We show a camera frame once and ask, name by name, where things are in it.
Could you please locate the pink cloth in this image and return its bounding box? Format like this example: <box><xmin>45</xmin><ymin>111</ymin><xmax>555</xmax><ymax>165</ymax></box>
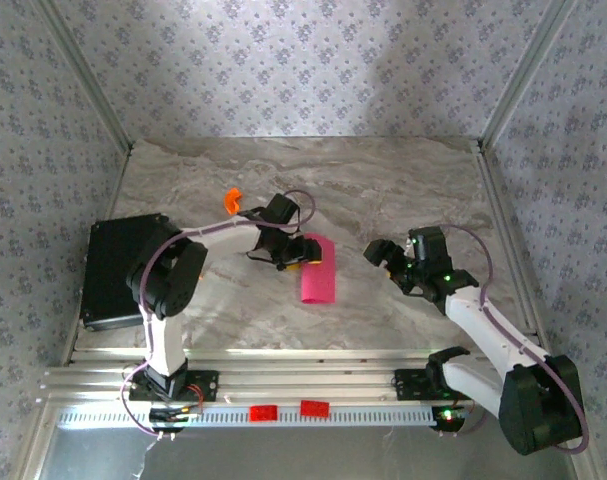
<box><xmin>300</xmin><ymin>233</ymin><xmax>337</xmax><ymax>305</ymax></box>

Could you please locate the grey metal sheet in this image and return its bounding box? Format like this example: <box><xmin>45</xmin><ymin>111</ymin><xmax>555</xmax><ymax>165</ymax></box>
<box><xmin>35</xmin><ymin>424</ymin><xmax>582</xmax><ymax>480</ymax></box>

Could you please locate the orange curved plastic piece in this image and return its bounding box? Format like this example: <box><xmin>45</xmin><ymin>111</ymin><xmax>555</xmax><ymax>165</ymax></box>
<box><xmin>223</xmin><ymin>187</ymin><xmax>245</xmax><ymax>216</ymax></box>

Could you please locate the red tape patch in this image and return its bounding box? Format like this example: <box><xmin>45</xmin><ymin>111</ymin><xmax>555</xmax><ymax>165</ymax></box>
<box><xmin>248</xmin><ymin>404</ymin><xmax>279</xmax><ymax>423</ymax></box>
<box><xmin>300</xmin><ymin>399</ymin><xmax>331</xmax><ymax>418</ymax></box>

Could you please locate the black box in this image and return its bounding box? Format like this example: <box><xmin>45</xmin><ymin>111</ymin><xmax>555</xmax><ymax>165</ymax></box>
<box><xmin>80</xmin><ymin>213</ymin><xmax>177</xmax><ymax>332</ymax></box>

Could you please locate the aluminium side rail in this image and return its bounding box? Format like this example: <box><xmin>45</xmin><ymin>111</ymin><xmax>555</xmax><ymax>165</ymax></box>
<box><xmin>475</xmin><ymin>139</ymin><xmax>554</xmax><ymax>364</ymax></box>
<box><xmin>60</xmin><ymin>144</ymin><xmax>134</xmax><ymax>369</ymax></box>

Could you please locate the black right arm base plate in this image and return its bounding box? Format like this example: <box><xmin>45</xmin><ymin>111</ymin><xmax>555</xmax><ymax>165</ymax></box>
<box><xmin>393</xmin><ymin>368</ymin><xmax>487</xmax><ymax>401</ymax></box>

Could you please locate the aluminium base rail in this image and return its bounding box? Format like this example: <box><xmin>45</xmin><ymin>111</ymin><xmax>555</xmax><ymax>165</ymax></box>
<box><xmin>40</xmin><ymin>347</ymin><xmax>582</xmax><ymax>406</ymax></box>

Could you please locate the white slotted cable duct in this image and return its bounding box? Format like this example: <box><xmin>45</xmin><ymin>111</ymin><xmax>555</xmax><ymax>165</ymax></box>
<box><xmin>57</xmin><ymin>405</ymin><xmax>442</xmax><ymax>429</ymax></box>

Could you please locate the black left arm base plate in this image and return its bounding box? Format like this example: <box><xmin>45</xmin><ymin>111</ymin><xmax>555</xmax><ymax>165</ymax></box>
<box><xmin>128</xmin><ymin>369</ymin><xmax>220</xmax><ymax>404</ymax></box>

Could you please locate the aluminium frame post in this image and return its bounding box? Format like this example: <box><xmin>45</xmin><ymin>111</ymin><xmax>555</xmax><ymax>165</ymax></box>
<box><xmin>480</xmin><ymin>0</ymin><xmax>582</xmax><ymax>149</ymax></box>
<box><xmin>32</xmin><ymin>0</ymin><xmax>135</xmax><ymax>154</ymax></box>

